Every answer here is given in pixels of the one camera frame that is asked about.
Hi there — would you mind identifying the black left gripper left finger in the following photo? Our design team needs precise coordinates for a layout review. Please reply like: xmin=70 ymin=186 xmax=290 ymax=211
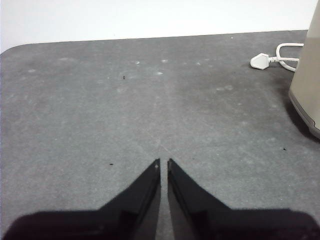
xmin=2 ymin=158 xmax=162 ymax=240

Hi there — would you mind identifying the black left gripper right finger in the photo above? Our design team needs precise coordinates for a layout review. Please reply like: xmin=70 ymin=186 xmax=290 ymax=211
xmin=167 ymin=157 xmax=320 ymax=240

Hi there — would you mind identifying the white power cable with plug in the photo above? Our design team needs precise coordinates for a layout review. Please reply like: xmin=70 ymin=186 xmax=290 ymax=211
xmin=249 ymin=42 xmax=305 ymax=73

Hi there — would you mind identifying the cream toaster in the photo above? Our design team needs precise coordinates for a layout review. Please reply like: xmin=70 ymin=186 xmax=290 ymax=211
xmin=288 ymin=0 xmax=320 ymax=140

